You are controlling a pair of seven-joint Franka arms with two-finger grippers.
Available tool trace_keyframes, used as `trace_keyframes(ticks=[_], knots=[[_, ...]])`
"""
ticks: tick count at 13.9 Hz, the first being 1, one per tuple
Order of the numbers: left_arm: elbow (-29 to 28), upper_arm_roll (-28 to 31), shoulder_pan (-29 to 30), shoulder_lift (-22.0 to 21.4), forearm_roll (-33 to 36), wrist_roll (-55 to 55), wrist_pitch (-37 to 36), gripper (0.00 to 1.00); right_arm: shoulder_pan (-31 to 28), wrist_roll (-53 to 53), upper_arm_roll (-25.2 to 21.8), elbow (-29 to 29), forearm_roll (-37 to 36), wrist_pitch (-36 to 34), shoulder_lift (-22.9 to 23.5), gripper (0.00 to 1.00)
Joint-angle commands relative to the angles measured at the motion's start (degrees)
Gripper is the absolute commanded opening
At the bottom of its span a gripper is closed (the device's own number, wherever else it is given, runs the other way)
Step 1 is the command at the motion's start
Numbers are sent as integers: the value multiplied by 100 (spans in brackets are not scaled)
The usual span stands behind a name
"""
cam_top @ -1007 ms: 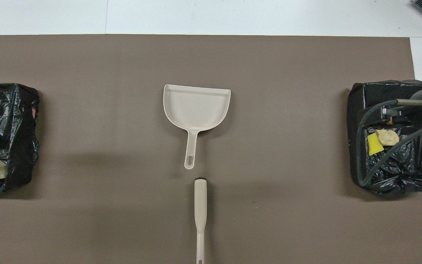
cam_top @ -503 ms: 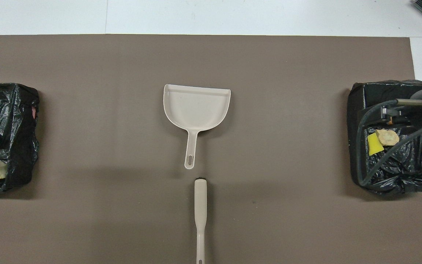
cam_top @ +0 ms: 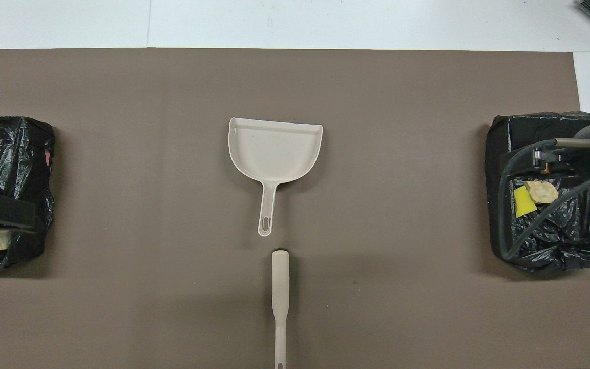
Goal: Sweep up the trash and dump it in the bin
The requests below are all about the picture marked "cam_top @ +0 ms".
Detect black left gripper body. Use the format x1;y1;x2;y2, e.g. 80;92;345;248
0;195;38;234

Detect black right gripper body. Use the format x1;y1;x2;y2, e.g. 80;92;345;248
530;137;590;179

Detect yellow sponge piece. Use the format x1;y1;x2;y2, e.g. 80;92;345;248
513;185;538;218

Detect beige plastic dustpan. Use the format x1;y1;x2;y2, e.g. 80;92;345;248
228;117;324;237

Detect beige brush black bristles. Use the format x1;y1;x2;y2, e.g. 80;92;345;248
271;249;290;369

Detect black bag lined bin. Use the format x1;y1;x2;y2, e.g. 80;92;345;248
0;116;56;271
484;111;590;273

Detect brown table mat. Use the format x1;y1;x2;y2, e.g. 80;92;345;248
0;48;590;369

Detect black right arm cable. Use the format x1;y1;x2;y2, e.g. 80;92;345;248
497;138;590;261

